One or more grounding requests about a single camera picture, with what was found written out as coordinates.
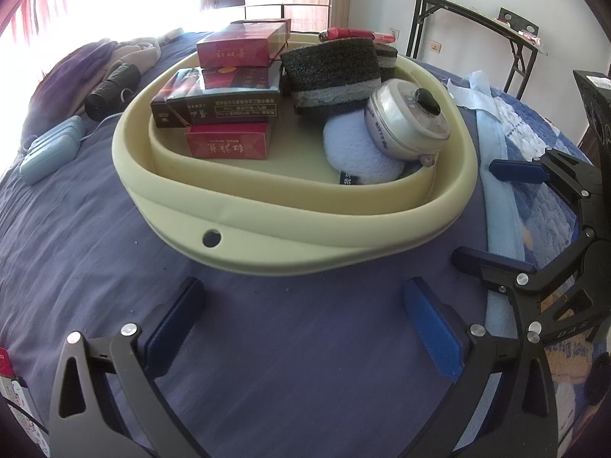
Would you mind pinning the dark brown box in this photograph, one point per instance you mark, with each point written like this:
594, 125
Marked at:
167, 105

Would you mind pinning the light blue case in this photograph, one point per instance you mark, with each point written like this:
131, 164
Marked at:
50, 150

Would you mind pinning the pale yellow plastic basin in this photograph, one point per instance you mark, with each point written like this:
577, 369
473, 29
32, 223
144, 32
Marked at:
296, 233

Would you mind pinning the black folded umbrella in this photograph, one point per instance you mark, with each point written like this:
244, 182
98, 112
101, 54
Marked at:
112, 90

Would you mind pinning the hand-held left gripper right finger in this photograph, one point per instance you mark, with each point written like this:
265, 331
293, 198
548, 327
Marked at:
429, 327

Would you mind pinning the purple clothes pile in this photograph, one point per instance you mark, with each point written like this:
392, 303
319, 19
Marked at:
71, 76

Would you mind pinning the purple bed sheet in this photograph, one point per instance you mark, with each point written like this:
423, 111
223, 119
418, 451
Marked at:
238, 324

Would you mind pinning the white cloth strip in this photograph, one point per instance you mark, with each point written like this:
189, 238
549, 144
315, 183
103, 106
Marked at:
472, 93

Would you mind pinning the red curtain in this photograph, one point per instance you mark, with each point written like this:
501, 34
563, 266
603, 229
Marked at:
36, 0

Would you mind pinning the folding table black legs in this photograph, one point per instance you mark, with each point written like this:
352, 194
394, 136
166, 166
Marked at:
477, 14

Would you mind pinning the pale lilac round puff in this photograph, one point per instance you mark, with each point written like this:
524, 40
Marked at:
358, 157

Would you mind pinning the dark red glossy box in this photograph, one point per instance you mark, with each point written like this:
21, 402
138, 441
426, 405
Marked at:
229, 93

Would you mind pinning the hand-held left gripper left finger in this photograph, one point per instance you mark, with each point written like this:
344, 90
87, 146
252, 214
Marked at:
174, 324

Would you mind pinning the red box gold print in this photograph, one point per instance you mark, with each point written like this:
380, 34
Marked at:
284, 33
238, 47

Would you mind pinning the beige cloth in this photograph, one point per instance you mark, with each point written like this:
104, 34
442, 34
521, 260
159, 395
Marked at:
138, 52

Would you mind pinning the black foam roll white band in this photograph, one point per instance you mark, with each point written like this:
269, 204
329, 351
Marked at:
386, 59
334, 76

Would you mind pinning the red white packet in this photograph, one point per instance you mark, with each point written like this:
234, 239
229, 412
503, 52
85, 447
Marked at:
19, 400

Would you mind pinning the pink items on table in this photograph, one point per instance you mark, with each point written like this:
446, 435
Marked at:
531, 38

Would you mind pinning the red marker pen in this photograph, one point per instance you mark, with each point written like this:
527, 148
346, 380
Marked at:
348, 34

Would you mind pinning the wall socket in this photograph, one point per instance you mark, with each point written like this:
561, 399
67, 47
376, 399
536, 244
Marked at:
394, 33
435, 47

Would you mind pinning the blue checkered fleece blanket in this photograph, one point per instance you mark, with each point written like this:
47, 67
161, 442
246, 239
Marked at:
525, 210

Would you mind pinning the grey round tin black knob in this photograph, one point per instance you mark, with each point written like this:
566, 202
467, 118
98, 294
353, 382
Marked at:
405, 119

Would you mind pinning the black chair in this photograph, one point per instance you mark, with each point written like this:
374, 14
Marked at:
518, 21

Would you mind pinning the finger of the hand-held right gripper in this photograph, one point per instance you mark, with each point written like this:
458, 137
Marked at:
518, 171
496, 262

